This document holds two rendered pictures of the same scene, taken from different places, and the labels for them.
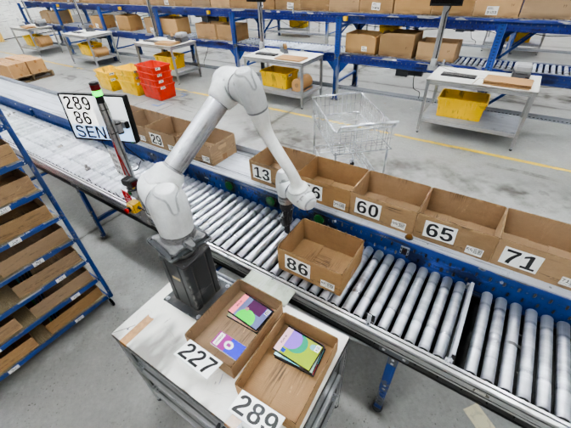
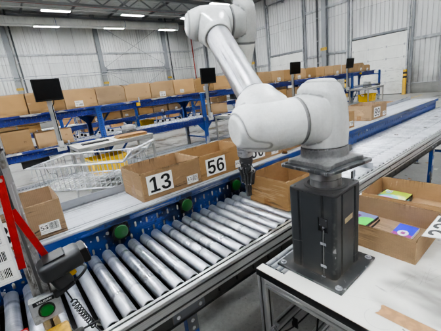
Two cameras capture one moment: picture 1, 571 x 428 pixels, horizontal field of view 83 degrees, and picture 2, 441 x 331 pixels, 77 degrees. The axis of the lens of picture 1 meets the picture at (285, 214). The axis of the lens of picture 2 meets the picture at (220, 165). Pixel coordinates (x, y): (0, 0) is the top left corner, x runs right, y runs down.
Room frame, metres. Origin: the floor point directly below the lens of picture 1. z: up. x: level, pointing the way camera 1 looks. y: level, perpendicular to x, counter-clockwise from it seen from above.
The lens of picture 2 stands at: (1.18, 1.49, 1.45)
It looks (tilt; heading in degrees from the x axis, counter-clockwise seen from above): 16 degrees down; 287
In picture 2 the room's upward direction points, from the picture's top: 7 degrees counter-clockwise
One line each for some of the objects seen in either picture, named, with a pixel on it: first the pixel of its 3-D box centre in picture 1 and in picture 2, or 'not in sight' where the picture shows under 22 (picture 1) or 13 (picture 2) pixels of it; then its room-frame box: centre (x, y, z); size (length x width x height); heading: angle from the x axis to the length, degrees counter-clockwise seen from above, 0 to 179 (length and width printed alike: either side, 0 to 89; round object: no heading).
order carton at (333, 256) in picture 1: (320, 254); (287, 181); (1.27, -0.19, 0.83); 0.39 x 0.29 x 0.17; 55
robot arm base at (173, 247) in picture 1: (180, 235); (328, 151); (1.09, 0.48, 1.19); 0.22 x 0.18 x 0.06; 45
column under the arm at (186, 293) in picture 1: (191, 273); (324, 223); (1.11, 0.49, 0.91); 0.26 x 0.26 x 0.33; 56
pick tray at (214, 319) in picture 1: (236, 323); (377, 222); (0.88, 0.26, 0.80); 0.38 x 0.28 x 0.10; 145
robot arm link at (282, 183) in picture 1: (286, 183); not in sight; (1.47, -0.01, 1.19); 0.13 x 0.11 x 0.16; 32
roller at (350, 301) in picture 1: (364, 279); not in sight; (1.16, -0.42, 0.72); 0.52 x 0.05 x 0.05; 144
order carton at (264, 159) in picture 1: (283, 167); (161, 175); (2.02, 0.00, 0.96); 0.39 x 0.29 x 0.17; 55
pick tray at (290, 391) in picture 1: (289, 365); (413, 199); (0.66, 0.02, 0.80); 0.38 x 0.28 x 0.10; 147
